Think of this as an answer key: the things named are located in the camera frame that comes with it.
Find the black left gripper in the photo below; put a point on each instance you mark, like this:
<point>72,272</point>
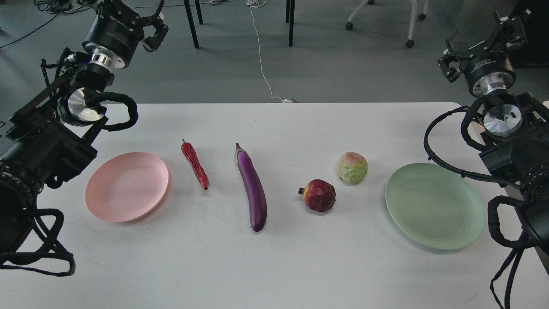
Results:
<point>113,32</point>

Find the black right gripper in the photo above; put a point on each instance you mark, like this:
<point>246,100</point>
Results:
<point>489,71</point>

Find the red chili pepper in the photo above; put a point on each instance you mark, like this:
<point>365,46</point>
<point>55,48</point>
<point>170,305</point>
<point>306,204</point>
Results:
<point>189,153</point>

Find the purple eggplant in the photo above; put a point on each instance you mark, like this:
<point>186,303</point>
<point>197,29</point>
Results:
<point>258,210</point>

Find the red pomegranate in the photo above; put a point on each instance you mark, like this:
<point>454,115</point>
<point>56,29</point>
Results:
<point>318,195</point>

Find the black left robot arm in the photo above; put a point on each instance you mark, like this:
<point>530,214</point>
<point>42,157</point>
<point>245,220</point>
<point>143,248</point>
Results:
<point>52,135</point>

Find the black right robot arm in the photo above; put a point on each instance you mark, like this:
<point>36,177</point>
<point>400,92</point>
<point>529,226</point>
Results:
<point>510,133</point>

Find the black table leg left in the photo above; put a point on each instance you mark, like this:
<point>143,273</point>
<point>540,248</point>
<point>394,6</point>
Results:
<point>190,18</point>

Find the black table leg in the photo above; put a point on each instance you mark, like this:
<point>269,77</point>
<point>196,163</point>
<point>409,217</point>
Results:
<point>190,18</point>
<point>290,16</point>

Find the black equipment box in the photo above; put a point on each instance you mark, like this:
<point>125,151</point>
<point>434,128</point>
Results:
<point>535,17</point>

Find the white office chair base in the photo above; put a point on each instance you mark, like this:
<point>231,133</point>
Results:
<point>381,19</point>

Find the black table leg right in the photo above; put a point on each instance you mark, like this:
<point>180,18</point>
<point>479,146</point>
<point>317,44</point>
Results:
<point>290,16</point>

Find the pink plastic plate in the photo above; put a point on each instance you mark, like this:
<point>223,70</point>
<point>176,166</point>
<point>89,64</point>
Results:
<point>127,187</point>

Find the green plastic plate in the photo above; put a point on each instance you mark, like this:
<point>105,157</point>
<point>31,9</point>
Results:
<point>435,207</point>

